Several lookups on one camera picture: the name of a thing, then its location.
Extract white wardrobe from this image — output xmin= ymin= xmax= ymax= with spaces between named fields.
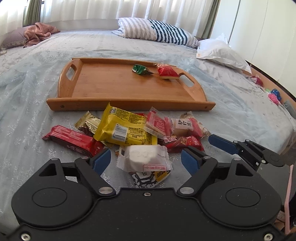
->
xmin=209 ymin=0 xmax=296 ymax=98

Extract pink toy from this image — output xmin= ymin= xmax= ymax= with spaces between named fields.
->
xmin=268 ymin=92 xmax=281 ymax=106

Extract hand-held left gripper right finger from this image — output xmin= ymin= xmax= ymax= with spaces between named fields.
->
xmin=177 ymin=146 xmax=255 ymax=197

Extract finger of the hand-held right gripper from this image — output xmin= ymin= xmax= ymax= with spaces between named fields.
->
xmin=208 ymin=134 xmax=269 ymax=172

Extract wooden bed frame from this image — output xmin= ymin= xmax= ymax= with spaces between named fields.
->
xmin=245 ymin=60 xmax=296 ymax=100

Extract blue toy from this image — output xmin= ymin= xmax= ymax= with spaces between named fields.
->
xmin=270 ymin=88 xmax=282 ymax=100

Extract red pink small pouch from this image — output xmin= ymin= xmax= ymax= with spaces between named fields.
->
xmin=251 ymin=75 xmax=264 ymax=87

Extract grey small object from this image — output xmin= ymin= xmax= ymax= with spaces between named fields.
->
xmin=283 ymin=100 xmax=294 ymax=114

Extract pink crumpled cloth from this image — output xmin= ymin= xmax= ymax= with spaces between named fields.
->
xmin=23 ymin=22 xmax=60 ymax=47

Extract striped pillow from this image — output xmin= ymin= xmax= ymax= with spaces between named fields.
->
xmin=112 ymin=17 xmax=199 ymax=48

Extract purple pillow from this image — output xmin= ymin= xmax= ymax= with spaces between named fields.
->
xmin=0 ymin=26 xmax=30 ymax=49

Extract red puffy snack packet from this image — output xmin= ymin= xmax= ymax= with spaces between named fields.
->
xmin=155 ymin=64 xmax=180 ymax=80

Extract white sheer curtain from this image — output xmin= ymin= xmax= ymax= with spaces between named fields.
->
xmin=0 ymin=0 xmax=220 ymax=35

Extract green snack packet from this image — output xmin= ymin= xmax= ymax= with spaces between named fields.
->
xmin=132 ymin=64 xmax=154 ymax=76

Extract gold snack packet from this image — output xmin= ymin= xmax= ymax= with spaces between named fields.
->
xmin=74 ymin=111 xmax=102 ymax=137

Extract long dark red bar packet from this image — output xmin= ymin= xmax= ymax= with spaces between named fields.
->
xmin=42 ymin=125 xmax=104 ymax=157

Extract red white cracker packet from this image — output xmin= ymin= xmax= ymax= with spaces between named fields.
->
xmin=144 ymin=107 xmax=173 ymax=137

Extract white pillow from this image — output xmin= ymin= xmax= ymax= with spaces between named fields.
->
xmin=196 ymin=33 xmax=252 ymax=75

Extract small red snack packet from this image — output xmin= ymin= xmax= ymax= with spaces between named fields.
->
xmin=158 ymin=136 xmax=205 ymax=153

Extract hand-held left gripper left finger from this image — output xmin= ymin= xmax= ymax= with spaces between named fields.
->
xmin=38 ymin=148 xmax=117 ymax=198

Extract green curtain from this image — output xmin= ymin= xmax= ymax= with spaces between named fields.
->
xmin=201 ymin=0 xmax=221 ymax=39
xmin=22 ymin=0 xmax=42 ymax=26

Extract wooden serving tray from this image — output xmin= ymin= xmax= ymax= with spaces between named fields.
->
xmin=46 ymin=58 xmax=216 ymax=112

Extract black white yellow snack packet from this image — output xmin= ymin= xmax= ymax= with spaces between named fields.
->
xmin=131 ymin=169 xmax=171 ymax=189

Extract beige pink snack packet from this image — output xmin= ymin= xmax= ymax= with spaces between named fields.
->
xmin=170 ymin=111 xmax=211 ymax=139

